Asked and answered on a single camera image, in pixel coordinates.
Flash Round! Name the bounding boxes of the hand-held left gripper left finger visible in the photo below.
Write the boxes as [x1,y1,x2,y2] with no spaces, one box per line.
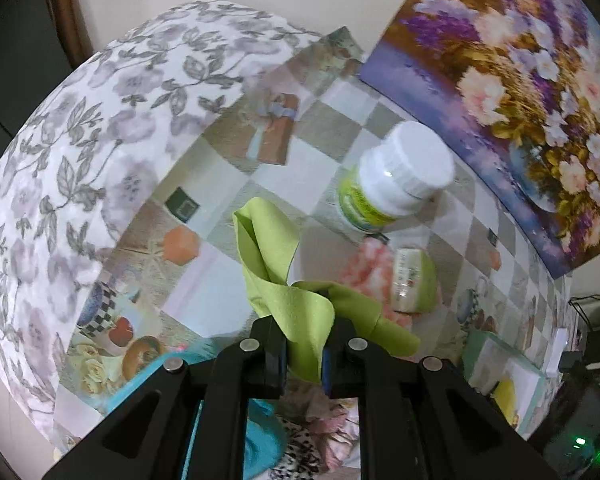
[40,316,288,480]

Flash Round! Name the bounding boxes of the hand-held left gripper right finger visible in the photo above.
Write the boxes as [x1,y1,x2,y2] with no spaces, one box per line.
[322,317,563,480]

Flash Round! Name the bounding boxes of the beige scrunchie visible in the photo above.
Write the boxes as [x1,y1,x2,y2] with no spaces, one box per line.
[285,380,363,471]

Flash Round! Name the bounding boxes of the lime green cloth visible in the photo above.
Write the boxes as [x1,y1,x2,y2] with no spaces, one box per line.
[232,197,421,383]

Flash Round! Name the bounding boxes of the green tissue pack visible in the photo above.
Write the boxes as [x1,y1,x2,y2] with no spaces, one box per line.
[390,247,438,315]

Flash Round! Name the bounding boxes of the teal shallow box tray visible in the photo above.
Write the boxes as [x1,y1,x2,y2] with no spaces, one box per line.
[462,330,548,436]

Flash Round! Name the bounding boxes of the teal plastic bag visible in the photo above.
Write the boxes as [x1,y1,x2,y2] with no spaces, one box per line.
[105,350,288,480]

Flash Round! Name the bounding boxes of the white power strip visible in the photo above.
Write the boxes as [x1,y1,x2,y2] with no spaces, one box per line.
[554,327,571,376]

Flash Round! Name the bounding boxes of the leopard print scrunchie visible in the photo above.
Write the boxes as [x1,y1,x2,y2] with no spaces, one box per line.
[270,430,331,480]

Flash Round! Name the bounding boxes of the white bottle green label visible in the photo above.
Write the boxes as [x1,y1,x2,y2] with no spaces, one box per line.
[335,121,456,235]

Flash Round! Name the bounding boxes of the grey floral tablecloth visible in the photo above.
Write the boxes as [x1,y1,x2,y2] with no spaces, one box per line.
[0,0,326,451]

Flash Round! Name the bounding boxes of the flower painting poster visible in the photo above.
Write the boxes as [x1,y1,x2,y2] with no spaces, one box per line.
[357,0,600,278]

